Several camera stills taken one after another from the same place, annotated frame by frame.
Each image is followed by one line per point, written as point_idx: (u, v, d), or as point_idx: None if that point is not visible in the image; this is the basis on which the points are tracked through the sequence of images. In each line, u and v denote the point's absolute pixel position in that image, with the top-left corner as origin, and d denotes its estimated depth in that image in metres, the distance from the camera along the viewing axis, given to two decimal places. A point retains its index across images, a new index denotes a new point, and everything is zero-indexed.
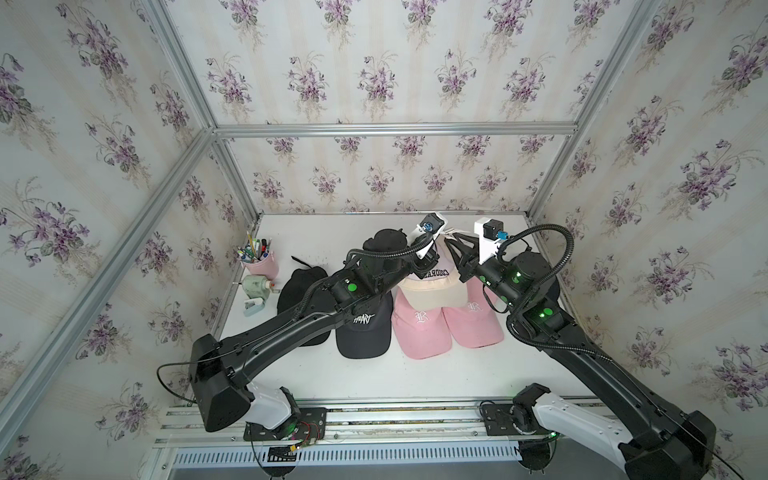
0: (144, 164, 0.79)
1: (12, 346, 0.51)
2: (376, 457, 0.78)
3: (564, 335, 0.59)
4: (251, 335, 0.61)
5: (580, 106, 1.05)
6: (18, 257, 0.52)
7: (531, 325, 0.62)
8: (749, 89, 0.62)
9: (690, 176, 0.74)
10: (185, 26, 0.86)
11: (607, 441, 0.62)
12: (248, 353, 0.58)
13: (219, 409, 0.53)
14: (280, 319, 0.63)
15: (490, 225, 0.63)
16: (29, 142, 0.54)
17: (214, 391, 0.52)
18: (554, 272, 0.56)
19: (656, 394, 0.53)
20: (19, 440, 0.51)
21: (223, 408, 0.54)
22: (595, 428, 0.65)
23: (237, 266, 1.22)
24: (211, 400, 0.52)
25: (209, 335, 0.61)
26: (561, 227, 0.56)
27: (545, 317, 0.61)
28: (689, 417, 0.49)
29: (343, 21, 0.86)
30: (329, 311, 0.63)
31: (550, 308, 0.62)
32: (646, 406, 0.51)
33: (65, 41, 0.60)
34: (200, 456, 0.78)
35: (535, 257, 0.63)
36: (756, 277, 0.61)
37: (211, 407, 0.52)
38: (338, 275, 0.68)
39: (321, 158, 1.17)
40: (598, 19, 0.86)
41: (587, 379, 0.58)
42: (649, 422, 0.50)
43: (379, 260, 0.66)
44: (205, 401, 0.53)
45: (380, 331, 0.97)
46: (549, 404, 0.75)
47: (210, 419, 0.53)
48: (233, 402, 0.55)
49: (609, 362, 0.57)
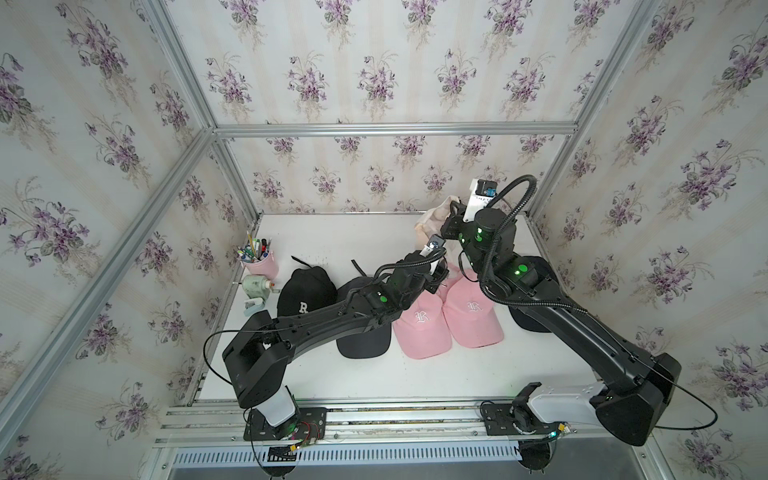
0: (144, 164, 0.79)
1: (12, 345, 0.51)
2: (376, 457, 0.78)
3: (540, 289, 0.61)
4: (305, 318, 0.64)
5: (580, 106, 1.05)
6: (18, 257, 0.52)
7: (506, 283, 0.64)
8: (749, 88, 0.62)
9: (690, 176, 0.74)
10: (185, 26, 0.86)
11: (580, 400, 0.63)
12: (303, 333, 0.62)
13: (264, 379, 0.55)
14: (328, 310, 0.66)
15: (481, 181, 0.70)
16: (29, 142, 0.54)
17: (272, 361, 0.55)
18: (509, 218, 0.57)
19: (628, 342, 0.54)
20: (19, 440, 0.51)
21: (266, 381, 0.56)
22: (574, 397, 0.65)
23: (237, 266, 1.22)
24: (267, 368, 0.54)
25: (265, 310, 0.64)
26: (529, 179, 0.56)
27: (520, 274, 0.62)
28: (658, 361, 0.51)
29: (343, 21, 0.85)
30: (365, 315, 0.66)
31: (526, 265, 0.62)
32: (621, 354, 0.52)
33: (64, 40, 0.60)
34: (200, 456, 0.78)
35: (496, 211, 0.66)
36: (756, 277, 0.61)
37: (259, 379, 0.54)
38: (370, 284, 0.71)
39: (321, 158, 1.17)
40: (598, 19, 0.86)
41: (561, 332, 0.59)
42: (624, 369, 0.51)
43: (406, 277, 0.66)
44: (253, 373, 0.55)
45: (379, 332, 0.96)
46: (540, 394, 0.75)
47: (248, 393, 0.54)
48: (271, 381, 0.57)
49: (584, 313, 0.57)
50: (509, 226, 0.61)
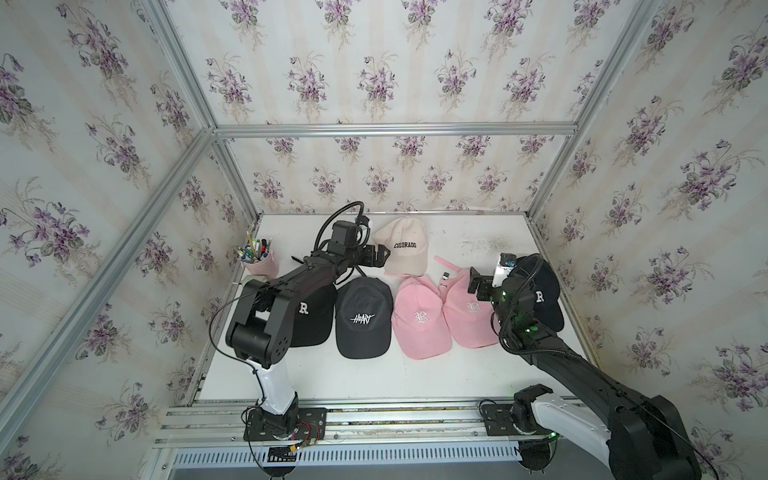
0: (145, 164, 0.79)
1: (12, 346, 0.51)
2: (376, 457, 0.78)
3: (546, 343, 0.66)
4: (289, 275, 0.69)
5: (580, 107, 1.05)
6: (18, 258, 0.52)
7: (520, 340, 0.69)
8: (749, 88, 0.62)
9: (690, 176, 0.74)
10: (185, 26, 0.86)
11: (597, 439, 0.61)
12: (295, 284, 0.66)
13: (284, 326, 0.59)
14: (301, 269, 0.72)
15: (503, 254, 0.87)
16: (29, 142, 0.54)
17: (286, 307, 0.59)
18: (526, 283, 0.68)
19: (621, 383, 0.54)
20: (19, 440, 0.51)
21: (286, 327, 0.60)
22: (588, 427, 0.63)
23: (237, 266, 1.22)
24: (284, 312, 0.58)
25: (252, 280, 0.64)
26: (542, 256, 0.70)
27: (531, 332, 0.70)
28: (650, 400, 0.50)
29: (343, 21, 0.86)
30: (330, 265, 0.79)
31: (538, 326, 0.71)
32: (606, 388, 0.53)
33: (65, 41, 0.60)
34: (200, 456, 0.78)
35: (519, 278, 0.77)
36: (756, 277, 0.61)
37: (281, 327, 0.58)
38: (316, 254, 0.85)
39: (321, 158, 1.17)
40: (598, 19, 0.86)
41: (563, 378, 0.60)
42: (609, 401, 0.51)
43: (343, 232, 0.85)
44: (271, 325, 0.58)
45: (380, 331, 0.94)
46: (548, 403, 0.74)
47: (276, 342, 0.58)
48: (289, 328, 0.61)
49: (580, 360, 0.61)
50: (527, 289, 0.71)
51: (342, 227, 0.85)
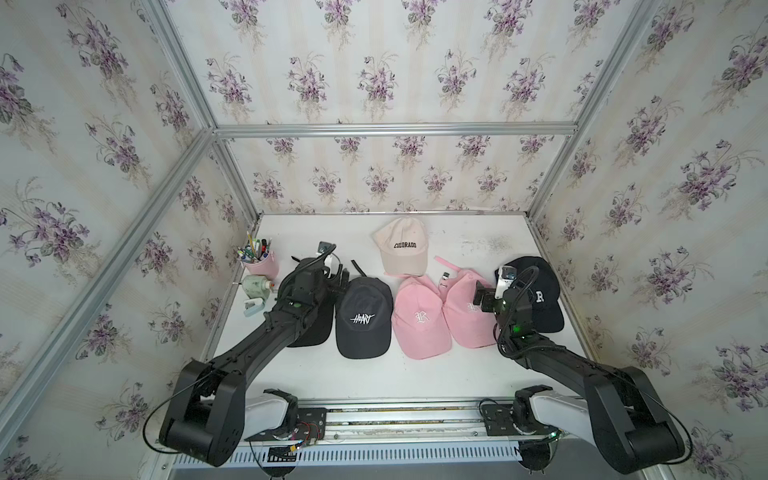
0: (144, 164, 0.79)
1: (12, 346, 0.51)
2: (376, 457, 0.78)
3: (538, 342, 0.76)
4: (237, 351, 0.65)
5: (580, 107, 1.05)
6: (18, 258, 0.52)
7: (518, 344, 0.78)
8: (749, 89, 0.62)
9: (690, 176, 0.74)
10: (185, 26, 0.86)
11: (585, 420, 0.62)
12: (243, 360, 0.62)
13: (231, 413, 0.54)
14: (252, 340, 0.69)
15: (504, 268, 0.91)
16: (29, 142, 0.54)
17: (231, 394, 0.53)
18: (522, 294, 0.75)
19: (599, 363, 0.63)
20: (19, 440, 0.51)
21: (233, 415, 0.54)
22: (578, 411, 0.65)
23: (237, 266, 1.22)
24: (231, 397, 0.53)
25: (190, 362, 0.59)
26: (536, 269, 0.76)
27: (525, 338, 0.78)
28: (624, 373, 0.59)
29: (343, 21, 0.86)
30: (291, 321, 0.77)
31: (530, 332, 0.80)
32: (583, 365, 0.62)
33: (65, 41, 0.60)
34: (201, 456, 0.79)
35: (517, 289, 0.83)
36: (756, 277, 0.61)
37: (227, 417, 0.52)
38: (278, 306, 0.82)
39: (321, 158, 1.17)
40: (598, 19, 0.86)
41: (550, 368, 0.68)
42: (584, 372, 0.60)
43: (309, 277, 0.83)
44: (216, 416, 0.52)
45: (380, 331, 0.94)
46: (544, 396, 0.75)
47: (221, 436, 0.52)
48: (235, 417, 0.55)
49: (564, 351, 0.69)
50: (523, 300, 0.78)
51: (307, 272, 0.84)
